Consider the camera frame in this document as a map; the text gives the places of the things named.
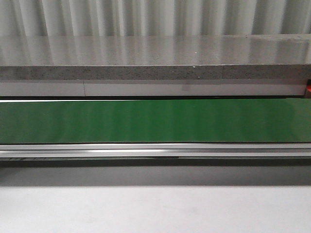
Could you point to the red object at right edge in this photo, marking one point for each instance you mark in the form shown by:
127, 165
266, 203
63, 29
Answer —
308, 90

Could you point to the aluminium conveyor side rail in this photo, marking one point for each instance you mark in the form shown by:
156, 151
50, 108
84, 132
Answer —
156, 154

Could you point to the green conveyor belt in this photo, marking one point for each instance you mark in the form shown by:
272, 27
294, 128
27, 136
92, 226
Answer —
156, 121

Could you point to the grey pleated curtain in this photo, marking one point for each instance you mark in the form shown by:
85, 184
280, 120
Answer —
153, 17

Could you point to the grey speckled stone counter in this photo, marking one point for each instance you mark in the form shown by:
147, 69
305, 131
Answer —
155, 66

